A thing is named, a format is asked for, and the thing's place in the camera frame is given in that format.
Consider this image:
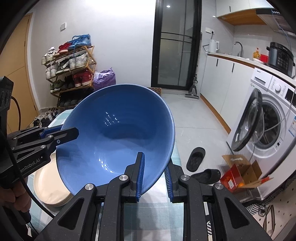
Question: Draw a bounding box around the black pressure cooker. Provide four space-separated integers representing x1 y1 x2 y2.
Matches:
267 42 295 76

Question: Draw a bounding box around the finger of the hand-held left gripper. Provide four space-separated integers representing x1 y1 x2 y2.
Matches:
13 127 79 163
7 124 64 149

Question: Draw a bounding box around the stick vacuum cleaner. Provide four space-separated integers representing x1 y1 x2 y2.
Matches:
184 32 203 100

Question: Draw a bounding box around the purple plastic bag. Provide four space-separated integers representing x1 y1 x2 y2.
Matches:
93 68 116 91

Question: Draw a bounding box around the wooden door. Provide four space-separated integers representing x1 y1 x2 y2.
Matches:
0 13 40 135

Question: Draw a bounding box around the teal checked tablecloth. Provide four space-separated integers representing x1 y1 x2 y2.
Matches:
23 109 185 241

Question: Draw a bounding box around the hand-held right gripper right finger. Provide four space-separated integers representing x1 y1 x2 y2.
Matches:
165 162 273 241

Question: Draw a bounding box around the red cardboard box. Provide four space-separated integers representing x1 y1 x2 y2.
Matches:
220 154 273 194

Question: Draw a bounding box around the dark blue bowl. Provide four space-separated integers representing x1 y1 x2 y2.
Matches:
55 84 176 196

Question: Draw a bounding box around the black framed glass door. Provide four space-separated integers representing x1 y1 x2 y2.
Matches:
151 0 202 90

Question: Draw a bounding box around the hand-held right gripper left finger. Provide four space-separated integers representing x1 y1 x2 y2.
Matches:
35 152 145 241

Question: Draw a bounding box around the white wall cabinet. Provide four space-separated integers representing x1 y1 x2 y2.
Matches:
216 0 272 25

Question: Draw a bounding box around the white kitchen cabinet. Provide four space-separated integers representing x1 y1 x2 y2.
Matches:
200 53 255 133

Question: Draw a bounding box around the wooden shoe rack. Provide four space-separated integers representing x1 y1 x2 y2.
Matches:
50 46 96 109

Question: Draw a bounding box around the white electric kettle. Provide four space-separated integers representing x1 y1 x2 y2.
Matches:
203 39 220 53

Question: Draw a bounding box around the black slipper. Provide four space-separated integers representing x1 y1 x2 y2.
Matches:
191 169 221 184
186 147 206 172

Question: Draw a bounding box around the black and white rug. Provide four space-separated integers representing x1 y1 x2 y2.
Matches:
242 178 296 241

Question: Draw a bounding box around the white washing machine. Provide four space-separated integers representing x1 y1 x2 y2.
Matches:
226 67 296 198

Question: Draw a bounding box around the person's left forearm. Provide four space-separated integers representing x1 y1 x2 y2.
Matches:
0 204 30 241

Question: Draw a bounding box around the person's left hand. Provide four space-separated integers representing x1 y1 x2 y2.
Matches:
0 185 31 209

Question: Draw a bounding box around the range hood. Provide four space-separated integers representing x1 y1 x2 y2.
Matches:
257 8 295 37

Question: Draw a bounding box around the shoe rack with shoes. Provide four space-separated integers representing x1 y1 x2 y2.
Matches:
41 34 93 107

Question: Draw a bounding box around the pile of loose dark shoes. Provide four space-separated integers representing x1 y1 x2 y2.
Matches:
32 107 60 128

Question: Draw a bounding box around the black cable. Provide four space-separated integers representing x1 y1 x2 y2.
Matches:
9 96 56 218

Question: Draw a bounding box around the metal kitchen faucet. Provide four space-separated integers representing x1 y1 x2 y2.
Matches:
233 41 244 57

